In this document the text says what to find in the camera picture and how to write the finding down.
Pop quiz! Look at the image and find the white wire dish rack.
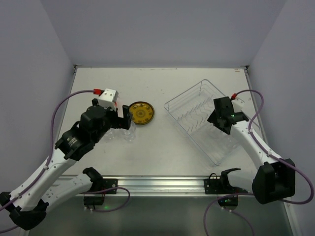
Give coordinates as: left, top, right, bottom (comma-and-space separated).
164, 80, 249, 166

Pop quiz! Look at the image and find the clear glass cup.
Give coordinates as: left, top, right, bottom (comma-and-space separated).
123, 122, 136, 141
103, 128, 115, 142

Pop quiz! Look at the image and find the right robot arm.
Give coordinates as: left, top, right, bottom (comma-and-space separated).
207, 97, 295, 204

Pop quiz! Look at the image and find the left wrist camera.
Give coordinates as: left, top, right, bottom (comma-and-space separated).
97, 88, 119, 110

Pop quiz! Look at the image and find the aluminium mounting rail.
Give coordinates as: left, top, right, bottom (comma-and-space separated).
31, 175, 293, 197

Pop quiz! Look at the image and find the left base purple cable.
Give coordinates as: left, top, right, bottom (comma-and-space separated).
83, 186, 131, 212

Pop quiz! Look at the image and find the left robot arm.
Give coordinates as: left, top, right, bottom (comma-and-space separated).
0, 99, 131, 231

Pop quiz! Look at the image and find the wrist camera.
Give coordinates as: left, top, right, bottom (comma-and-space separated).
231, 93, 245, 113
97, 88, 119, 110

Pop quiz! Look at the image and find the yellow patterned plate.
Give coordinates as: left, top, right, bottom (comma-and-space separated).
129, 101, 155, 125

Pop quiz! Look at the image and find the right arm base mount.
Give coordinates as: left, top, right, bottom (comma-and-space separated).
203, 168, 243, 195

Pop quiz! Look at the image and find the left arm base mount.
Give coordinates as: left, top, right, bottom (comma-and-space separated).
82, 167, 118, 193

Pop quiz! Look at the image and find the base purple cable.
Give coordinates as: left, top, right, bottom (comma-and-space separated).
83, 186, 131, 212
204, 194, 256, 236

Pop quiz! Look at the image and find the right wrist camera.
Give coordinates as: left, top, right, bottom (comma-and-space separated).
231, 93, 245, 113

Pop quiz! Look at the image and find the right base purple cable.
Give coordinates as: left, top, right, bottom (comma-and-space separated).
204, 194, 256, 236

